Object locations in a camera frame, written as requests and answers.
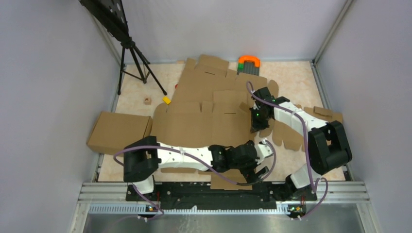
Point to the black tripod stand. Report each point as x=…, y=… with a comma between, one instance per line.
x=111, y=14

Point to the orange green grey toy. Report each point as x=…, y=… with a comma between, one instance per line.
x=249, y=65

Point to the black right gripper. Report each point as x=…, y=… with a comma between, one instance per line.
x=254, y=126

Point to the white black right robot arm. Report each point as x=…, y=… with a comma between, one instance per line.
x=325, y=143

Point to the small wooden letter cube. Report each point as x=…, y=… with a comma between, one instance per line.
x=147, y=101

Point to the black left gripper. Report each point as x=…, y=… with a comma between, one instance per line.
x=250, y=175

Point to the flat cardboard blank underneath left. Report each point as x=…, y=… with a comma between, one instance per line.
x=210, y=79

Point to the folded brown cardboard box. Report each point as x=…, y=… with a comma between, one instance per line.
x=112, y=132

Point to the large cardboard box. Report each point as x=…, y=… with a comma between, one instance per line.
x=223, y=119

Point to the aluminium frame rail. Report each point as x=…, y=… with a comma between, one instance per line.
x=102, y=207

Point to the small yellow block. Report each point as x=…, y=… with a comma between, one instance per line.
x=166, y=100

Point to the flat cardboard blank at right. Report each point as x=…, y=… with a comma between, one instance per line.
x=282, y=134

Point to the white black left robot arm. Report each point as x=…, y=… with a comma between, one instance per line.
x=142, y=158

